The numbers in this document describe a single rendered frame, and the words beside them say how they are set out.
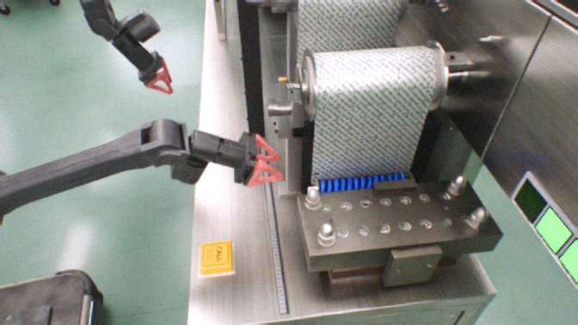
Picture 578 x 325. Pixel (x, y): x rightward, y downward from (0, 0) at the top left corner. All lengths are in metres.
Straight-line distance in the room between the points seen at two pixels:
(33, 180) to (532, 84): 0.88
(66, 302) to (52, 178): 1.05
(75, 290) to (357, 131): 1.37
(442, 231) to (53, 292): 1.51
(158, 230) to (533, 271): 1.90
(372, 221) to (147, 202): 1.70
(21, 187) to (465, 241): 0.86
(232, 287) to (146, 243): 1.31
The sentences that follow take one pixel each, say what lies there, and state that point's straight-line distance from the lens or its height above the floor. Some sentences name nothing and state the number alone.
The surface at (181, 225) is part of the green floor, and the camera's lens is 2.18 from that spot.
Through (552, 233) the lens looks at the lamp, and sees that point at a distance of 0.73.
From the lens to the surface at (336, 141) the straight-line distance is 0.82.
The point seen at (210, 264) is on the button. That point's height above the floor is 0.92.
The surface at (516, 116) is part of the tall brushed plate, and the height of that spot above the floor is 1.27.
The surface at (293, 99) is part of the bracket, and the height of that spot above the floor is 1.20.
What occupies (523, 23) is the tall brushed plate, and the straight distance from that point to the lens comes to 0.77.
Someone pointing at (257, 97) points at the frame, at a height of 1.05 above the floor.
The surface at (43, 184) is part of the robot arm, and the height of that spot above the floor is 1.15.
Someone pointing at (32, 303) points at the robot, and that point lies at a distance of 1.89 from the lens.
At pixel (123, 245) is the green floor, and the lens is 2.20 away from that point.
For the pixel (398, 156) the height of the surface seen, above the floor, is 1.08.
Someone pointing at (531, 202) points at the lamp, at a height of 1.19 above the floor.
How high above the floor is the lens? 1.67
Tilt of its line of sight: 43 degrees down
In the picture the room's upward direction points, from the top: straight up
